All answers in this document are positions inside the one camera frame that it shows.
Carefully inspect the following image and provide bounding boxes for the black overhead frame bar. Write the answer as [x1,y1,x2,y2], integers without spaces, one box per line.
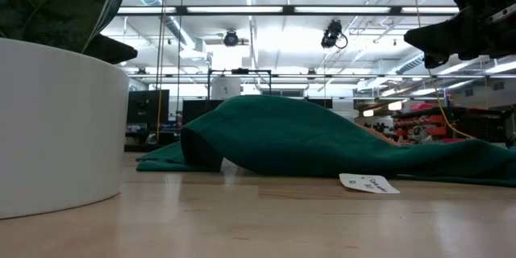
[115,5,460,16]

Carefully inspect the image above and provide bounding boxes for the white background box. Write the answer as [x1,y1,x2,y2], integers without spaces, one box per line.
[210,77,242,101]

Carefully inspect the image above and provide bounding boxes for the black background monitor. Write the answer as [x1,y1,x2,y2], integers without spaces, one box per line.
[181,99,225,128]

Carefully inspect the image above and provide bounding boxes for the dark green cloth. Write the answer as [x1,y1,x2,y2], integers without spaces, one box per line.
[135,94,516,189]

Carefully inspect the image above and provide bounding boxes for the black round ceiling fixture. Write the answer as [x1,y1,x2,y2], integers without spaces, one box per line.
[223,30,240,48]

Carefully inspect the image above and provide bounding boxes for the shelf with red bins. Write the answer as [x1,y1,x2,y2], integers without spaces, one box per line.
[391,104,516,148]

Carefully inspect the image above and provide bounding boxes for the white round plant pot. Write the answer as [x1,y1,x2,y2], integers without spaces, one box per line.
[0,38,130,219]

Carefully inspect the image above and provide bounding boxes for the yellow cable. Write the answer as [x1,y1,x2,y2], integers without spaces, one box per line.
[156,0,169,142]
[410,0,476,140]

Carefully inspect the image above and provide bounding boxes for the black computer tower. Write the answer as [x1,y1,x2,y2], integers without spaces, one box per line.
[127,89,171,132]

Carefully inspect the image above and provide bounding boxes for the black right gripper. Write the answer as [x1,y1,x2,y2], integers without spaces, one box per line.
[404,3,516,69]

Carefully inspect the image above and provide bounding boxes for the black hanging overhead camera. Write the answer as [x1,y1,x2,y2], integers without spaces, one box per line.
[321,19,348,49]

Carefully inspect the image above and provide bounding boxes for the white paper label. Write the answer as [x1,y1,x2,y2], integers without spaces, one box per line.
[339,172,402,195]

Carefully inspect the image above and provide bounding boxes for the dark green artificial plant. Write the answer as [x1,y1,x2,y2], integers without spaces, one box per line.
[0,0,162,65]

